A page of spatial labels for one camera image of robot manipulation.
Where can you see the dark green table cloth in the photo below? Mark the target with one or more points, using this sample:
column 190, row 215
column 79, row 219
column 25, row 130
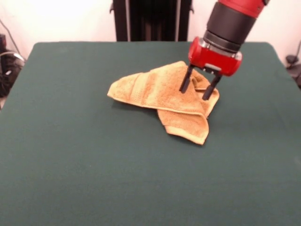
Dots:
column 94, row 164

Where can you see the black camera stand base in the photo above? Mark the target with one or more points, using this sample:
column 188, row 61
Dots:
column 9, row 70
column 292, row 61

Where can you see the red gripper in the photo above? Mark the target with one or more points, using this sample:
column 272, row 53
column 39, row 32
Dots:
column 211, row 60

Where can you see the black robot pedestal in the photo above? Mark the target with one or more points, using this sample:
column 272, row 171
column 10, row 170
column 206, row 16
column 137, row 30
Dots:
column 150, row 21

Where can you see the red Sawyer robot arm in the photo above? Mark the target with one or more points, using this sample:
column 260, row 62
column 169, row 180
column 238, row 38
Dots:
column 230, row 21

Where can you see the orange terry towel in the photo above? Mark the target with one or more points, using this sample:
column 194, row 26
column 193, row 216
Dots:
column 152, row 89

